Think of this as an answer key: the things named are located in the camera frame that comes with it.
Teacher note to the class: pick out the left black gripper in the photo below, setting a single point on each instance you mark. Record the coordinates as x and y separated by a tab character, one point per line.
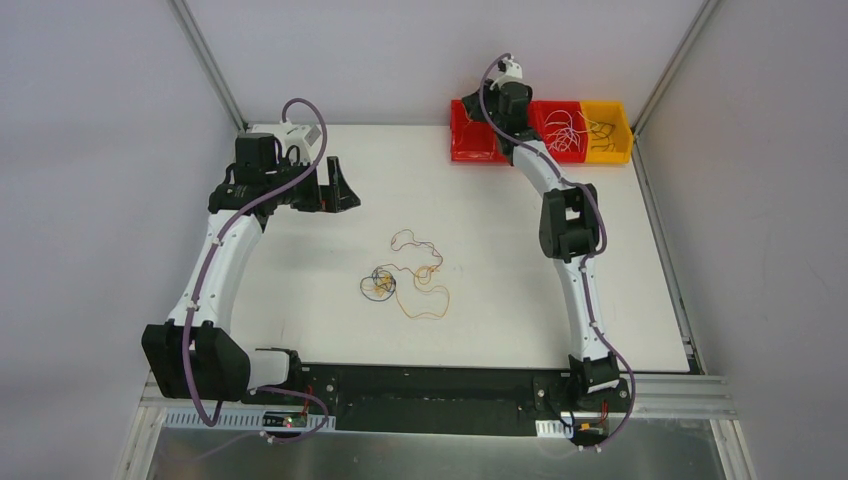
323	187

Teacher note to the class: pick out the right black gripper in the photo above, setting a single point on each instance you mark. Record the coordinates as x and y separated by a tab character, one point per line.
474	108

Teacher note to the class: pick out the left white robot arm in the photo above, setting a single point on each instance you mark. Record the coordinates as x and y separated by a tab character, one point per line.
192	353

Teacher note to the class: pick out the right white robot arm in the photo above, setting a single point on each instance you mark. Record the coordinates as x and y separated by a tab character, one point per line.
570	228

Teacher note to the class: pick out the left red bin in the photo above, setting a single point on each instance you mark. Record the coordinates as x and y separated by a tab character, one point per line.
471	142

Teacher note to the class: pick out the red bin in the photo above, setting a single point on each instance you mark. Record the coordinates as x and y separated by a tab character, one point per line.
562	129
471	142

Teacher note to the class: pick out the right red bin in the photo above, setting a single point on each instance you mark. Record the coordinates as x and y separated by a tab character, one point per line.
562	129

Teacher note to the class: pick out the yellow bin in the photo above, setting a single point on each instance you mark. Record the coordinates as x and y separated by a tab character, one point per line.
609	137

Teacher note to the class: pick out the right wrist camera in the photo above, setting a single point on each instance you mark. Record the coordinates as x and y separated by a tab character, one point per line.
509	71

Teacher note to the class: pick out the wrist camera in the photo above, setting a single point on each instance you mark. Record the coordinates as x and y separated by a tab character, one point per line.
509	71
307	137

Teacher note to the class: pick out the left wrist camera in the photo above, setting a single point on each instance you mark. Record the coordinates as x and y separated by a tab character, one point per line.
307	137

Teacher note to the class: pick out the aluminium frame rail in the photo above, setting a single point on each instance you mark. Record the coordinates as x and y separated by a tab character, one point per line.
681	427

